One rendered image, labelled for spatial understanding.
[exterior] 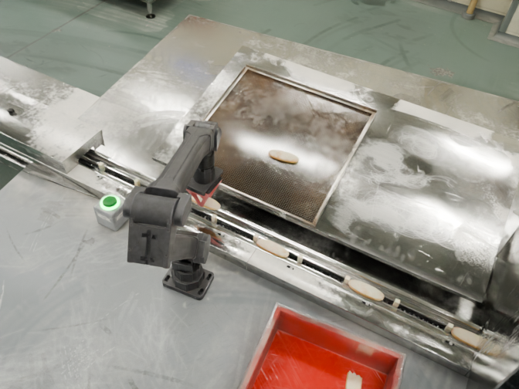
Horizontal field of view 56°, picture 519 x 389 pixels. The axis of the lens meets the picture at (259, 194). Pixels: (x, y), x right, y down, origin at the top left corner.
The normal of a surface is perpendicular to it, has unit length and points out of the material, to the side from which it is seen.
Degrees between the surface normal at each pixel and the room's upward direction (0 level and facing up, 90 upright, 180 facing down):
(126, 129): 0
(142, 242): 60
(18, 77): 0
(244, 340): 0
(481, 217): 10
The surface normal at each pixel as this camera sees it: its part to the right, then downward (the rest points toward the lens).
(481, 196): -0.02, -0.55
